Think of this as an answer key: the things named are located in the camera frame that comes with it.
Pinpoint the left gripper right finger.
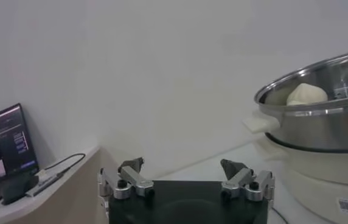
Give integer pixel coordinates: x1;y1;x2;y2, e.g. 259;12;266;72
220;158;276;203

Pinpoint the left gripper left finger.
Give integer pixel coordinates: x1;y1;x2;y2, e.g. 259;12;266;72
97;157;156;212

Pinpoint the grey usb hub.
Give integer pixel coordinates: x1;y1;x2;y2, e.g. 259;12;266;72
24;169;69;198

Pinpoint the white side table with mouse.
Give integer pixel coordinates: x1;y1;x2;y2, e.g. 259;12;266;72
0;145;102;224

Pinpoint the cream electric cooker pot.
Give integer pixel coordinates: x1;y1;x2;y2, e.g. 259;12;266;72
252;133;348;224

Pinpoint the white steamed baozi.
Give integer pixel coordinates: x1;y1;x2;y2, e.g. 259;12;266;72
285;83;329;107

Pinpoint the black usb hub cable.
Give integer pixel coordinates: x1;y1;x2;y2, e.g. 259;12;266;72
43;153;86;178

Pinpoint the stainless steel steamer basket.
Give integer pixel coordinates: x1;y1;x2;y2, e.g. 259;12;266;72
242;47;348;153

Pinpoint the black laptop with pink windows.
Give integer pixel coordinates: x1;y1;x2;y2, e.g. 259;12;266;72
0;103;40;214

